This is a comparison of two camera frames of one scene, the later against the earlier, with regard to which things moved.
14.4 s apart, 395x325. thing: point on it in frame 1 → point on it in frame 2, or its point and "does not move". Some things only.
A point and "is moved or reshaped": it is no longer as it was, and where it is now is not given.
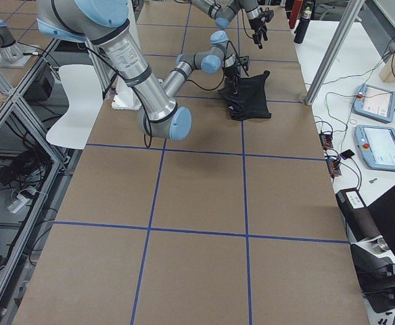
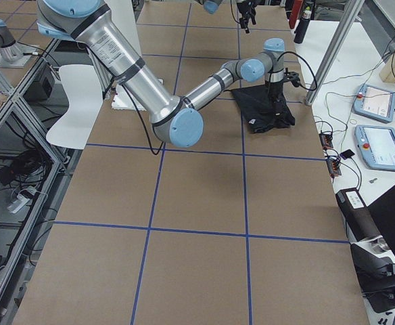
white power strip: [20, 202] does not move
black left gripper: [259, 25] → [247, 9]
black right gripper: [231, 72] → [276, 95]
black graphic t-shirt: [251, 101] is moved or reshaped
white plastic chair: [84, 86] does not move
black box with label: [358, 215] does not move
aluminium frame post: [353, 7] does not move
